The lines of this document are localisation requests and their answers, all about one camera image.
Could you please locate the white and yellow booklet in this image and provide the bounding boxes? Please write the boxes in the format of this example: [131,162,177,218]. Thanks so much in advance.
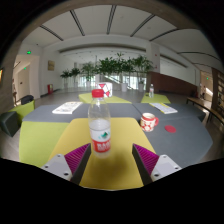
[148,101,179,115]

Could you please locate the black chair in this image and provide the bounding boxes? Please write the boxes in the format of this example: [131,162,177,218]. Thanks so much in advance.
[20,94,35,106]

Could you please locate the long wooden bench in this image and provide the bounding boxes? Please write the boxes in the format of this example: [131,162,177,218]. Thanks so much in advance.
[185,96,224,126]

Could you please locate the yellow-green chair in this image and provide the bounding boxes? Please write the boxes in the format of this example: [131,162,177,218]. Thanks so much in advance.
[8,99,36,126]

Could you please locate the red white blue patterned cube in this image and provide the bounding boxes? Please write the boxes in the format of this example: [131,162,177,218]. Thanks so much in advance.
[97,81,114,98]

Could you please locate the clear red-capped water bottle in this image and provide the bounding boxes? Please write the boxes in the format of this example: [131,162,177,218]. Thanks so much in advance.
[87,88,112,159]

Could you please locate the small clear water bottle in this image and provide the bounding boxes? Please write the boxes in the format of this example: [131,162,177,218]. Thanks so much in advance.
[148,83,155,99]

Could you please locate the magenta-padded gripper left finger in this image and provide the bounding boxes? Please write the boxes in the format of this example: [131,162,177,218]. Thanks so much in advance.
[40,142,92,185]

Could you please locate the yellow-green low table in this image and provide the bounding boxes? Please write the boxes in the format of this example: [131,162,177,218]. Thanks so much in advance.
[78,92,133,104]
[140,93,172,104]

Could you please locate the red and white mug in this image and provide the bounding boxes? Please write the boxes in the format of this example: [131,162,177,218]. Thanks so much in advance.
[139,112,160,133]

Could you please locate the dark grey armchair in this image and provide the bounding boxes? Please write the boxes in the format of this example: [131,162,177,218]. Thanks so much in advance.
[0,110,20,138]

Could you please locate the group of potted green plants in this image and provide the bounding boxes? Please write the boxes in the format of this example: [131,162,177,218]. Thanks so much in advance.
[59,53,155,93]

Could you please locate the wooden shelf unit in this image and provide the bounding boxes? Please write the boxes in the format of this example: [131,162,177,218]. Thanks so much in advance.
[213,68,224,111]

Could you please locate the flat round red coaster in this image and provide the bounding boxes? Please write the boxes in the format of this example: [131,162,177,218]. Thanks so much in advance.
[164,124,177,134]

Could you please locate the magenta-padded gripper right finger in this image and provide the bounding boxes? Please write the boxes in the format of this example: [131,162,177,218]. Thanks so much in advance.
[131,142,183,186]

